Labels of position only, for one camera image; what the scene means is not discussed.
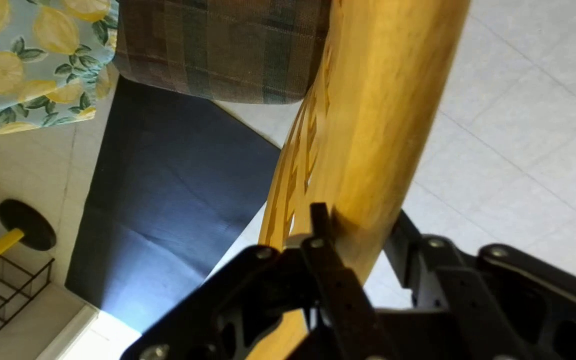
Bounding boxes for dark blue floor mat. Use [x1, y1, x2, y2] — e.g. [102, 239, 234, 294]
[63, 74, 284, 333]

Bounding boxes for black wire rack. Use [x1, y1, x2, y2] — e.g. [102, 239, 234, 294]
[0, 231, 57, 336]

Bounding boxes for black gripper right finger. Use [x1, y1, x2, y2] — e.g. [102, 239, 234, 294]
[383, 207, 576, 360]

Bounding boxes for lemon print tablecloth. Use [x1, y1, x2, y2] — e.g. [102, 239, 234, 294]
[0, 0, 122, 142]

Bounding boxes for plaid seat cushion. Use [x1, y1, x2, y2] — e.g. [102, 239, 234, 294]
[111, 0, 336, 106]

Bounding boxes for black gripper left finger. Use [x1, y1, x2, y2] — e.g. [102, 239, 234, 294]
[119, 201, 395, 360]

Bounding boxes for black round object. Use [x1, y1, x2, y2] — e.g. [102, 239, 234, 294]
[0, 198, 57, 254]

